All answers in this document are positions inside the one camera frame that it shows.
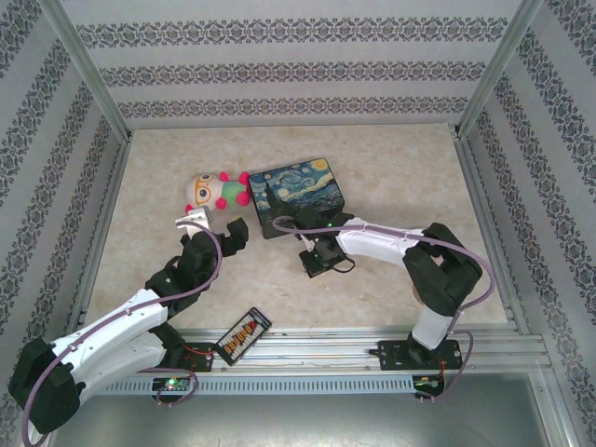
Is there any black box with orange beads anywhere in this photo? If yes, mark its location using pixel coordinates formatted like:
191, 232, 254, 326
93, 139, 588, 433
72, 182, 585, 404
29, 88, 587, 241
215, 306, 274, 367

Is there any aluminium rail beam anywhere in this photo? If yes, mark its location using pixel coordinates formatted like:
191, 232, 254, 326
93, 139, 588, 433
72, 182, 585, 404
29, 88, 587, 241
104, 327, 547, 373

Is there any aluminium side rail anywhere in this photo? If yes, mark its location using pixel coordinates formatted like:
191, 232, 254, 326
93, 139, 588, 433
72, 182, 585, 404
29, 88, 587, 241
454, 137, 528, 334
64, 138, 132, 339

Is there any grey slotted cable duct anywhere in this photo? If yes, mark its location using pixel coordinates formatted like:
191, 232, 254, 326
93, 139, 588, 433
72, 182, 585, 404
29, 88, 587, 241
100, 375, 415, 397

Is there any aluminium frame post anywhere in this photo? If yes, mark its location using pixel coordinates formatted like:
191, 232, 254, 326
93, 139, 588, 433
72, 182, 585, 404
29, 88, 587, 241
457, 0, 544, 139
48, 0, 132, 141

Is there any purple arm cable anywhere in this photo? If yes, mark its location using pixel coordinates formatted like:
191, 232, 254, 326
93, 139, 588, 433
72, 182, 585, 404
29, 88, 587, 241
20, 221, 224, 446
271, 214, 494, 405

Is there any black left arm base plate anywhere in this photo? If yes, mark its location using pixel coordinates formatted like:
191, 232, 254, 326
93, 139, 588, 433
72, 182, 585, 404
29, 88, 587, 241
179, 342, 215, 373

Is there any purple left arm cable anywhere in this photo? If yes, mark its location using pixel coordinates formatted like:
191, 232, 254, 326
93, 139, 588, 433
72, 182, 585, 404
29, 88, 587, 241
20, 221, 224, 446

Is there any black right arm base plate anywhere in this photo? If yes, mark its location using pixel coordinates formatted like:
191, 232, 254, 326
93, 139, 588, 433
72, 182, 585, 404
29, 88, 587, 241
377, 339, 465, 373

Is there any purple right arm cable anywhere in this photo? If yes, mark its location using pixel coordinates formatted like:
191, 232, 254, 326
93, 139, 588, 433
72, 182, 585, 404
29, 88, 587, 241
271, 214, 494, 405

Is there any plush doll with glasses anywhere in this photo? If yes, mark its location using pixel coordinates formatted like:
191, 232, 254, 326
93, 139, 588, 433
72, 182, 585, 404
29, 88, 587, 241
184, 170, 252, 214

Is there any grey sheet metal panel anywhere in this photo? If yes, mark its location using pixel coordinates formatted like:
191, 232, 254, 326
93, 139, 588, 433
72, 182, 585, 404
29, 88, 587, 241
46, 394, 560, 447

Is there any starry night painting box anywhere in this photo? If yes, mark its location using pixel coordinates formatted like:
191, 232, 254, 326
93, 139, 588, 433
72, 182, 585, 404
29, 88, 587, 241
248, 157, 349, 241

